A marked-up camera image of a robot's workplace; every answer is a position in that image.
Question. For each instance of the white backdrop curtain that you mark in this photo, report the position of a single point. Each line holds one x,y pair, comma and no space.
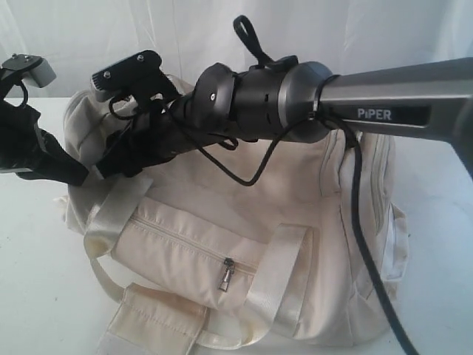
79,38

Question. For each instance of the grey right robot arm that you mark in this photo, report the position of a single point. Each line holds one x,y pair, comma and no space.
281,101

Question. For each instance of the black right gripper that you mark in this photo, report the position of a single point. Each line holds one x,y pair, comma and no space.
156,131

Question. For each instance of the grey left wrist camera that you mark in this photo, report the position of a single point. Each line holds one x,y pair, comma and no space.
33,70

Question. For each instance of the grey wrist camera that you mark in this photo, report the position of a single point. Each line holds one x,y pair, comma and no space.
33,70
122,75

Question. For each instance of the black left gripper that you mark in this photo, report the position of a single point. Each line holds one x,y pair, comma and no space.
28,149

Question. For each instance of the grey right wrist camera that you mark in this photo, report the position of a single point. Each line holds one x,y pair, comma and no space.
122,75

